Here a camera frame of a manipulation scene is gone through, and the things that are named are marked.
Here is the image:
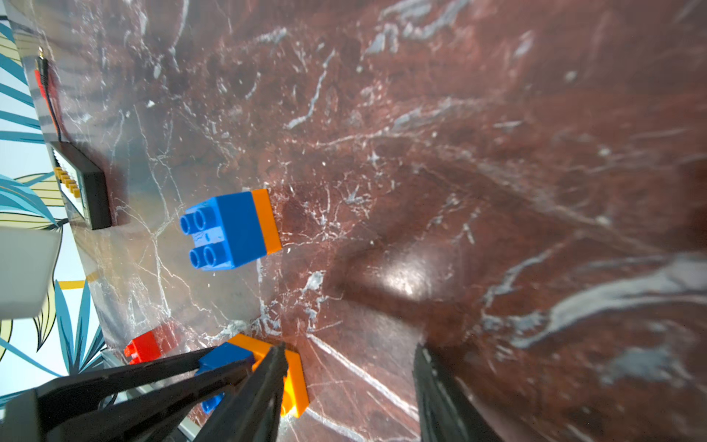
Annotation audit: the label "red 2x2 lego brick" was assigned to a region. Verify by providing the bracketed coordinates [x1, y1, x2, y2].
[123, 323, 178, 365]

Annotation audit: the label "orange 2x4 lego brick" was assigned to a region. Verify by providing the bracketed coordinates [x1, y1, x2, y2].
[252, 189, 283, 255]
[228, 333, 309, 418]

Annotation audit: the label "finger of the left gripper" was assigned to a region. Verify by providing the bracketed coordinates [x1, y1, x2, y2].
[1, 349, 254, 441]

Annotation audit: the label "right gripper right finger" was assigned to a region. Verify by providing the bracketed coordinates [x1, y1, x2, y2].
[412, 344, 501, 442]

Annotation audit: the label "red black board wires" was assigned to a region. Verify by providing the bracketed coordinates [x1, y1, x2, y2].
[34, 46, 64, 144]

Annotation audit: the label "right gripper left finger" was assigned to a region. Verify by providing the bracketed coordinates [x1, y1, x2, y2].
[195, 344, 288, 442]

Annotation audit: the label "black charging board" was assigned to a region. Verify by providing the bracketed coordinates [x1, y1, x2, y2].
[47, 141, 112, 230]

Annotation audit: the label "blue 2x2 lego brick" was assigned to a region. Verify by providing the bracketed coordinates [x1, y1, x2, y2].
[196, 343, 255, 414]
[180, 192, 267, 272]

